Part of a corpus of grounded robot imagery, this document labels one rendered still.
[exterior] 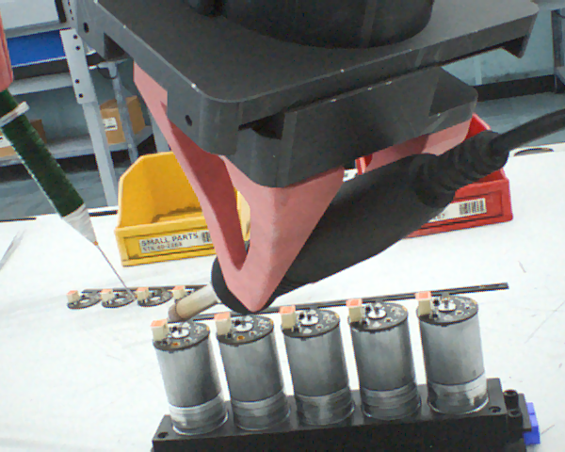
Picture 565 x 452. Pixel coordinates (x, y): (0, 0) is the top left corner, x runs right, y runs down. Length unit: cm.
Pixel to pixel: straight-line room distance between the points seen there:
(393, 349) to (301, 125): 18
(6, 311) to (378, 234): 46
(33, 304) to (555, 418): 39
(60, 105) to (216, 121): 507
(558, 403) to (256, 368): 14
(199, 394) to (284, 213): 18
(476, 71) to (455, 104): 454
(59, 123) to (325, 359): 495
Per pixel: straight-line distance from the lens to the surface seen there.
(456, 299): 36
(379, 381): 35
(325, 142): 19
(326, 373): 35
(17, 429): 47
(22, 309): 64
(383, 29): 19
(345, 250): 22
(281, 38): 19
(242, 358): 35
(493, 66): 477
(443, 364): 35
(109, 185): 295
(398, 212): 20
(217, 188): 25
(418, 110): 21
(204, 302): 31
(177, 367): 36
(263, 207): 20
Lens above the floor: 96
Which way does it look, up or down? 18 degrees down
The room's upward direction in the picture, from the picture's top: 10 degrees counter-clockwise
